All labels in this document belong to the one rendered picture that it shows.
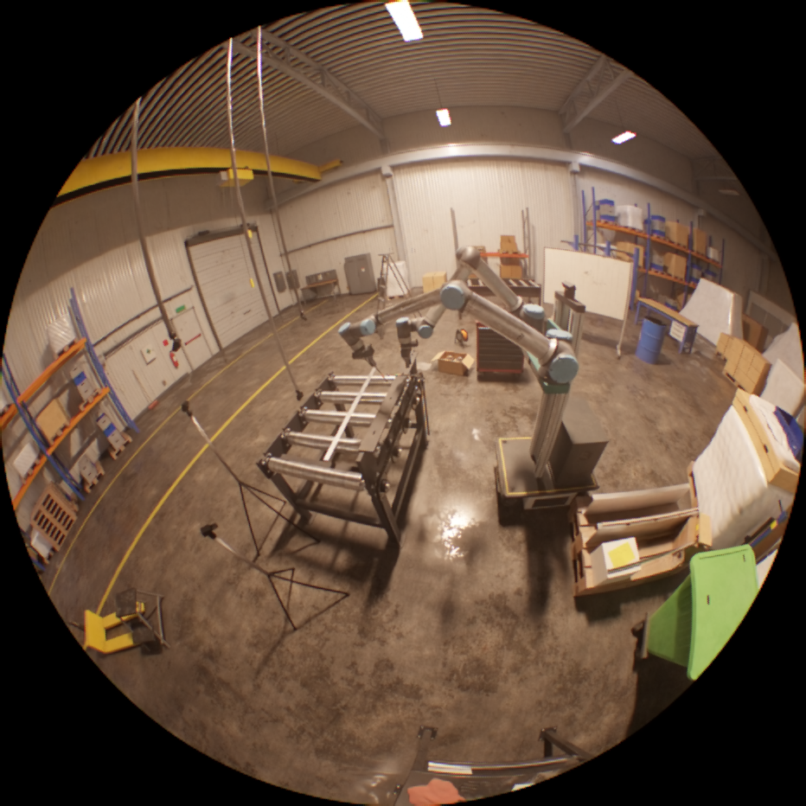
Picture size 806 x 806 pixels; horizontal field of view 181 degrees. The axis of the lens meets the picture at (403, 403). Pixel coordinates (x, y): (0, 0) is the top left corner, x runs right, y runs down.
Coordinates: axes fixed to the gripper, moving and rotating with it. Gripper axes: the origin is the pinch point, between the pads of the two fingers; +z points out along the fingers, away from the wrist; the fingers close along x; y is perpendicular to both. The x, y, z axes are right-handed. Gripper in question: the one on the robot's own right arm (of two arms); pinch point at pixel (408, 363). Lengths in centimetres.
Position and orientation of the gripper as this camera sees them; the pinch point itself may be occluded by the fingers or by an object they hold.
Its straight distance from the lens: 185.8
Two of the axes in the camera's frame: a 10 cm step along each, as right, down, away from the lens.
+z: 1.4, 8.0, 5.8
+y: -9.6, -0.4, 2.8
